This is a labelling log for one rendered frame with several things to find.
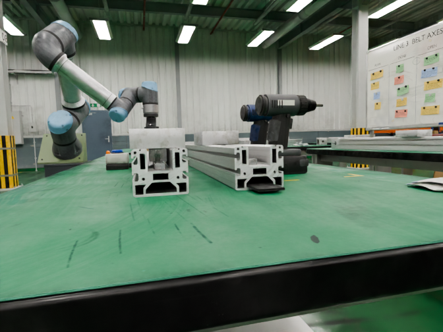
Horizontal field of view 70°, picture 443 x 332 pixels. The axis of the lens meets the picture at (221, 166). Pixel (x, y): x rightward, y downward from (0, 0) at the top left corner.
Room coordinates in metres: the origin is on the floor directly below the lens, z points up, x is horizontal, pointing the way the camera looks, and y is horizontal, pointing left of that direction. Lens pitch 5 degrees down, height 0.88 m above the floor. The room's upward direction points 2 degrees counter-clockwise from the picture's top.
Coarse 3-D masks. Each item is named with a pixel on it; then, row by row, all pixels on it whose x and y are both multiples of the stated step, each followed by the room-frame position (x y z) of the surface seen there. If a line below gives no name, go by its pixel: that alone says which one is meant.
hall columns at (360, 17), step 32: (0, 0) 6.58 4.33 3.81; (352, 0) 8.59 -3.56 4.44; (352, 32) 8.59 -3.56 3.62; (0, 64) 6.32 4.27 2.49; (352, 64) 8.59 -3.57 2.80; (0, 96) 6.31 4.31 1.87; (352, 96) 8.59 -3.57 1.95; (0, 128) 6.30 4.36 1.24; (352, 128) 8.54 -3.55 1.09; (0, 160) 6.27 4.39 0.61
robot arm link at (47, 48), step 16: (48, 32) 1.36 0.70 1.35; (32, 48) 1.35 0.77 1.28; (48, 48) 1.33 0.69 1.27; (48, 64) 1.34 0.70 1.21; (64, 64) 1.36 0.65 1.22; (80, 80) 1.38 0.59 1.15; (96, 96) 1.41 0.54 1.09; (112, 96) 1.44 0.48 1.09; (112, 112) 1.43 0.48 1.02; (128, 112) 1.47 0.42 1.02
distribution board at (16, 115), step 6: (12, 114) 10.66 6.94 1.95; (18, 114) 10.70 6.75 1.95; (12, 120) 10.65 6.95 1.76; (18, 120) 10.70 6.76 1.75; (18, 126) 10.70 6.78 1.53; (30, 126) 10.91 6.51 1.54; (36, 126) 11.03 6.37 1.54; (18, 132) 10.69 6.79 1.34; (24, 132) 10.95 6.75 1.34; (18, 138) 10.69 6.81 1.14; (36, 168) 11.00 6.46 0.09
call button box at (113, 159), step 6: (108, 156) 1.15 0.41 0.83; (114, 156) 1.16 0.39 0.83; (120, 156) 1.16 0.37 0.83; (126, 156) 1.17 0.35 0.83; (108, 162) 1.15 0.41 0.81; (114, 162) 1.16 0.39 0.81; (120, 162) 1.16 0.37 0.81; (126, 162) 1.17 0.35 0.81; (108, 168) 1.15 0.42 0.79; (114, 168) 1.16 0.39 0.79; (120, 168) 1.16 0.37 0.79; (126, 168) 1.17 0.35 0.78
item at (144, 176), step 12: (132, 156) 0.56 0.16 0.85; (144, 156) 1.09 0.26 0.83; (168, 156) 0.68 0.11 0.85; (180, 156) 0.58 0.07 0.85; (132, 168) 0.56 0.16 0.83; (144, 168) 0.58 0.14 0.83; (156, 168) 0.61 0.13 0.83; (168, 168) 0.63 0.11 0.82; (180, 168) 0.58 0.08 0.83; (144, 180) 0.56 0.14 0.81; (156, 180) 0.57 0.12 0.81; (168, 180) 0.57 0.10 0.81; (180, 180) 0.58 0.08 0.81; (144, 192) 0.56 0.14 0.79; (156, 192) 0.57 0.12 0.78; (168, 192) 0.57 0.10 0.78; (180, 192) 0.58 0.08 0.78
